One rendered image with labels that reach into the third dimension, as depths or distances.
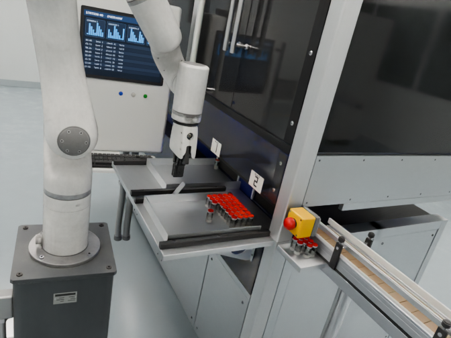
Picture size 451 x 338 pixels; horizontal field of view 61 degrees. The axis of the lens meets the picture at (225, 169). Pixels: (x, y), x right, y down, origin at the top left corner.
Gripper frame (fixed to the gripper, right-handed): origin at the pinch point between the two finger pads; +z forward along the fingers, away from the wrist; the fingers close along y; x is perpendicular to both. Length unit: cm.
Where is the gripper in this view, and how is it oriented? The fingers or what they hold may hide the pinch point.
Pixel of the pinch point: (178, 170)
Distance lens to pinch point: 115.3
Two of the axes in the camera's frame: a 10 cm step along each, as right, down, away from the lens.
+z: -1.9, 9.1, 3.7
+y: -4.5, -4.1, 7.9
